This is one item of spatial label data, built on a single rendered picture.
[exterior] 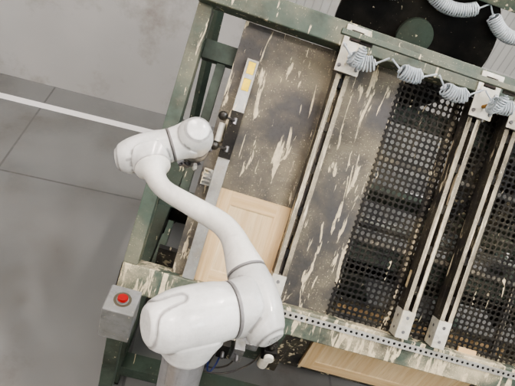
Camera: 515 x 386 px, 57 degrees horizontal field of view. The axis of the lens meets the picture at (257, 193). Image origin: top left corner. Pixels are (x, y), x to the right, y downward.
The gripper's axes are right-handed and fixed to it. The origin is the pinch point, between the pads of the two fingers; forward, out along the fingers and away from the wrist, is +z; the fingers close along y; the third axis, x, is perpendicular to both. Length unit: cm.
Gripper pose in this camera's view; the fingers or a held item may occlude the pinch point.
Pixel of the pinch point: (193, 164)
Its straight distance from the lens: 175.9
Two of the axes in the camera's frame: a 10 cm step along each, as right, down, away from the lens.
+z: -1.5, 1.8, 9.7
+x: 4.6, 8.8, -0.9
